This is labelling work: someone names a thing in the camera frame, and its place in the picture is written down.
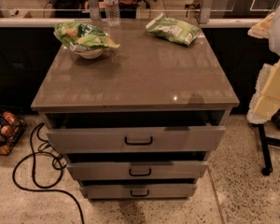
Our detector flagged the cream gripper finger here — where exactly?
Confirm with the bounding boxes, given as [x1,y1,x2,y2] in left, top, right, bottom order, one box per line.
[247,12,274,39]

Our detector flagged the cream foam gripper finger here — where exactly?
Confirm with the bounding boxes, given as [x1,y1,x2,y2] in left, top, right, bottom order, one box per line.
[246,60,280,124]

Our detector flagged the green rice chip bag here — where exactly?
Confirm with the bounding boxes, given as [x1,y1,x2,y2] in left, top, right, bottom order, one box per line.
[53,21,119,52]

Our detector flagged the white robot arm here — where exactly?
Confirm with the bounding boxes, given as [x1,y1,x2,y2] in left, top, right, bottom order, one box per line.
[246,6,280,124]

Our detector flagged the white paper bowl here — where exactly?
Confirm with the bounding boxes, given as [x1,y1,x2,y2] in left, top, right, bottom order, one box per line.
[76,49,103,59]

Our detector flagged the black stand leg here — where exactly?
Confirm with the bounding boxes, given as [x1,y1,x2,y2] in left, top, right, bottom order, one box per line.
[256,124,280,176]

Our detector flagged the top grey drawer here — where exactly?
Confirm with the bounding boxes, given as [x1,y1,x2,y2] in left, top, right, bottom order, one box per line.
[47,125,225,153]

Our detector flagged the grey drawer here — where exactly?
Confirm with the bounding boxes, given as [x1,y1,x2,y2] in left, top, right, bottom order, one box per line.
[67,161,207,180]
[47,125,225,153]
[81,183,197,200]

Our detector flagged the middle grey drawer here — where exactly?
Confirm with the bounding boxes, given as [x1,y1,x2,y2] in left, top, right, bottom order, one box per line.
[67,161,207,180]

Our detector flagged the grey drawer cabinet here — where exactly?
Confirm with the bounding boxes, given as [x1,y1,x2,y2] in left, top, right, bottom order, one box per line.
[32,20,238,188]

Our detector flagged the clear plastic water bottle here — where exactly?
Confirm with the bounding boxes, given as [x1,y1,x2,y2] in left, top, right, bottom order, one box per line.
[104,0,120,26]

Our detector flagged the bottom grey drawer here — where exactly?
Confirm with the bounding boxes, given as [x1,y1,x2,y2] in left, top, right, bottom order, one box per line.
[81,183,197,200]

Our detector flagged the black floor cable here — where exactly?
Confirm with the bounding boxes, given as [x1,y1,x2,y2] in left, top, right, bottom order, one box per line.
[11,122,86,224]

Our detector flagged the black wire basket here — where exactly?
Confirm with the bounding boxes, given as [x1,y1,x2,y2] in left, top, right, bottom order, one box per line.
[0,106,27,156]

